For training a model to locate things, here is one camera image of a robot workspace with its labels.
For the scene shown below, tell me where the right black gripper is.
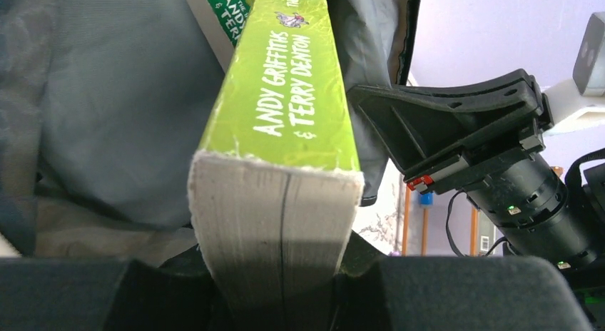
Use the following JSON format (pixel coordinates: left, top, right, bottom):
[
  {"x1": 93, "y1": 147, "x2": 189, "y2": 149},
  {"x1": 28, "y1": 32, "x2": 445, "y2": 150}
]
[{"x1": 347, "y1": 69, "x2": 554, "y2": 194}]

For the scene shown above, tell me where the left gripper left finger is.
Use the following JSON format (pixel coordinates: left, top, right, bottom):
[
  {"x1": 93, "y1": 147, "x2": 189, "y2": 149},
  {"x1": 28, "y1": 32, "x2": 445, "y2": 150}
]
[{"x1": 1, "y1": 248, "x2": 223, "y2": 330}]

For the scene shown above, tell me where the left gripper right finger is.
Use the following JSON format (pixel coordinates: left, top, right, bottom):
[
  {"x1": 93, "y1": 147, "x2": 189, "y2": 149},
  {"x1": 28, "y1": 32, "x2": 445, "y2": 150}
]
[{"x1": 334, "y1": 233, "x2": 592, "y2": 330}]

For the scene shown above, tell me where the green illustrated book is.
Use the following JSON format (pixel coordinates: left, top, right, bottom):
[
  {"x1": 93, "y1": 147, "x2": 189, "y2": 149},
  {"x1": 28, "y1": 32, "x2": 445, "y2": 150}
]
[
  {"x1": 186, "y1": 0, "x2": 255, "y2": 71},
  {"x1": 188, "y1": 0, "x2": 364, "y2": 330}
]

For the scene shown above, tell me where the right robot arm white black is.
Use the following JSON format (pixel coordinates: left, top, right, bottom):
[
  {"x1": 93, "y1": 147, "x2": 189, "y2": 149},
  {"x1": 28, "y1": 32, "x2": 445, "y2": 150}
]
[{"x1": 347, "y1": 68, "x2": 604, "y2": 290}]

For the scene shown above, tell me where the wooden shelf rack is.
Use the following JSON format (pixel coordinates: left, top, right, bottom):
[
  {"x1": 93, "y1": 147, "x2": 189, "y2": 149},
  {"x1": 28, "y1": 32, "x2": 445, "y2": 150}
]
[{"x1": 402, "y1": 165, "x2": 566, "y2": 258}]

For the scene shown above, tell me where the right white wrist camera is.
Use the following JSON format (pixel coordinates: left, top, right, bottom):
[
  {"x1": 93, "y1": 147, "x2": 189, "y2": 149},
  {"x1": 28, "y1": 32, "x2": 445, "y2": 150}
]
[{"x1": 545, "y1": 11, "x2": 604, "y2": 136}]

